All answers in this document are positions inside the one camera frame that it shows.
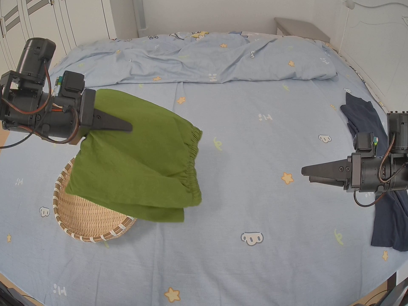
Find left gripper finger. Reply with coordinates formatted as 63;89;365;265
92;109;133;132

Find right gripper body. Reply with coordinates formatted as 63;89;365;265
347;153;391;193

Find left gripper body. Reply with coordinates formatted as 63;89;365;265
41;88;96;146

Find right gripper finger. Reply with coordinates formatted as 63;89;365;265
301;159;351;176
309;176;349;189

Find green shorts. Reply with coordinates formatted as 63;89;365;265
65;89;203;224

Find round woven basket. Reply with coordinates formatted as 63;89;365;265
52;156;138;243

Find dark blue T-shirt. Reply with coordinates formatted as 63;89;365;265
340;93;408;252

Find white wardrobe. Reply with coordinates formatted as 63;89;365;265
0;0;117;72

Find pale blue quilt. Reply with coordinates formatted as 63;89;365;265
56;31;338;87

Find grey bedside table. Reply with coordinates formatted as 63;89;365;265
274;17;331;43

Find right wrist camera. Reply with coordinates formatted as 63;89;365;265
354;132;378;157

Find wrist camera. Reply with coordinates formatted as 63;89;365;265
57;71;85;98
354;132;378;157

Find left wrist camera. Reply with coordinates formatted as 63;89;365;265
57;71;85;98

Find black cable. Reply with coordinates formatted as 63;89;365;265
0;139;31;150

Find white wall duct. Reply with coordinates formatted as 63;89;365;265
130;0;148;33

